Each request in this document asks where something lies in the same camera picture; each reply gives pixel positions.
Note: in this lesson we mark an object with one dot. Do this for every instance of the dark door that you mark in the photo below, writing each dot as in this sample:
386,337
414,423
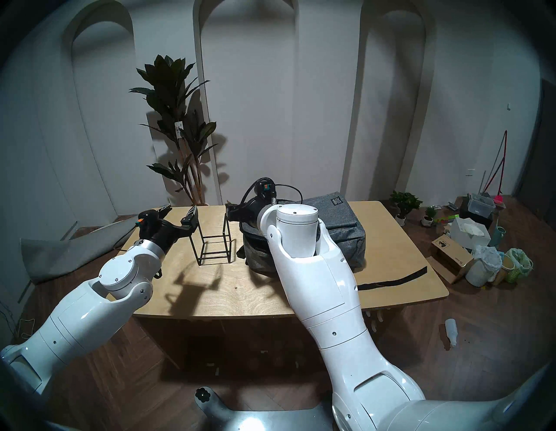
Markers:
538,174

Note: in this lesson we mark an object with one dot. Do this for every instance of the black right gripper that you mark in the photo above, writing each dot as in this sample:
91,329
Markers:
252,210

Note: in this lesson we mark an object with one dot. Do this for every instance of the black storage box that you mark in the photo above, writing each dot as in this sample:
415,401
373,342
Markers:
467,209

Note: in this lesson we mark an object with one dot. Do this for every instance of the grey backpack with black lining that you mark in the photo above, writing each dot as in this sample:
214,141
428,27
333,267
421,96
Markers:
343,234

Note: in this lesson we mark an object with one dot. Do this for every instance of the white plastic bottle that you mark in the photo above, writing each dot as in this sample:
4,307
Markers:
451,332

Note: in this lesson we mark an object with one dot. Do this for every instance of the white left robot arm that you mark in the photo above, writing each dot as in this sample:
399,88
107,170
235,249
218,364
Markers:
87,313

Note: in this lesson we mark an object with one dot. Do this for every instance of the grey metal robot base plate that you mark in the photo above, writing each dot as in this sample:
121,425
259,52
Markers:
269,419

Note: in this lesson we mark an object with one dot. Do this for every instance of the clear plastic storage bin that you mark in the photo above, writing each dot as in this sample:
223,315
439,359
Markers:
481,205

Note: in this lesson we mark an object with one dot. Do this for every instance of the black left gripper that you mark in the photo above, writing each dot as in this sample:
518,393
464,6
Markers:
160,232

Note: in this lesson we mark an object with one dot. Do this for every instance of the teal cup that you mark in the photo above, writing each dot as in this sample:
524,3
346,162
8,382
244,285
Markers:
497,237

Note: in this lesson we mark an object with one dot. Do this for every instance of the black star knob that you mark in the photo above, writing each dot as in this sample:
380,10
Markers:
202,395

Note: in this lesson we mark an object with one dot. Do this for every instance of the white open box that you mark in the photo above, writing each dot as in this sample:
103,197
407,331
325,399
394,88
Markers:
469,232

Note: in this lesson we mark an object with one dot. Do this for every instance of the tiny green plant white pot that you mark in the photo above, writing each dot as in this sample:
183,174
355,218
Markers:
429,213

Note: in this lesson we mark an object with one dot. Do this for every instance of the white bin with plastic bag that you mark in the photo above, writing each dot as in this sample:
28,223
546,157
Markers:
484,265

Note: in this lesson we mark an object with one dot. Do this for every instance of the small green plant white pot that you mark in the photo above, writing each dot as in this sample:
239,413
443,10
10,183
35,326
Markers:
406,202

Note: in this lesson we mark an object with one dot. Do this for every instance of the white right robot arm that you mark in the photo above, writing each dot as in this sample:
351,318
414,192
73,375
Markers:
321,286

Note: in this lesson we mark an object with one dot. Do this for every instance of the beige paper cup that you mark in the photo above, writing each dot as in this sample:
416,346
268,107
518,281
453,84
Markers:
504,269

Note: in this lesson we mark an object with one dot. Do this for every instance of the rolled grey carpet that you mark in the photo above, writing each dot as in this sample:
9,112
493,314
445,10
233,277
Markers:
56,254

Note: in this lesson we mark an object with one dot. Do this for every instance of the brown cardboard box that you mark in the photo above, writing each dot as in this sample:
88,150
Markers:
451,252

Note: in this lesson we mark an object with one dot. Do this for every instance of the tall dark leafy potted plant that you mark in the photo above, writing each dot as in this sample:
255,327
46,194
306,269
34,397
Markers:
167,87

